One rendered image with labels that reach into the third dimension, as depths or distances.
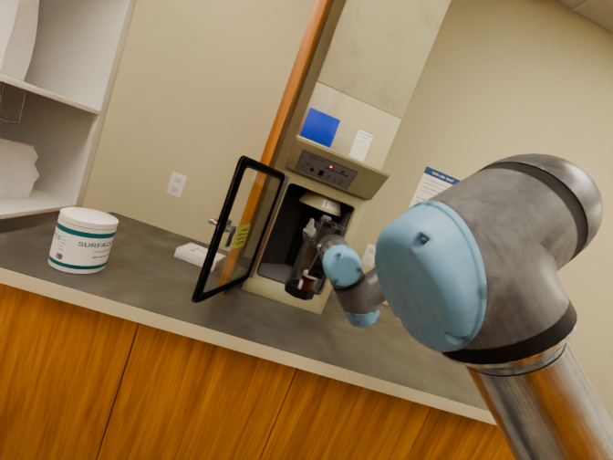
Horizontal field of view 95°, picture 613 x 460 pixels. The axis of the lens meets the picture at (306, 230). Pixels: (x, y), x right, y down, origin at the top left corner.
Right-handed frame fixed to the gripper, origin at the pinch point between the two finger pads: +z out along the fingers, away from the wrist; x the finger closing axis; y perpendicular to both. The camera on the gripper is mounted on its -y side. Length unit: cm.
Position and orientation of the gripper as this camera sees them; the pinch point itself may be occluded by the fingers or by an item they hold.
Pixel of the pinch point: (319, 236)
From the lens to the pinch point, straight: 90.3
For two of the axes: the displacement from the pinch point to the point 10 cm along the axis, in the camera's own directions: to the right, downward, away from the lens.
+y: 3.5, -9.2, -1.8
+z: -0.7, -2.1, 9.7
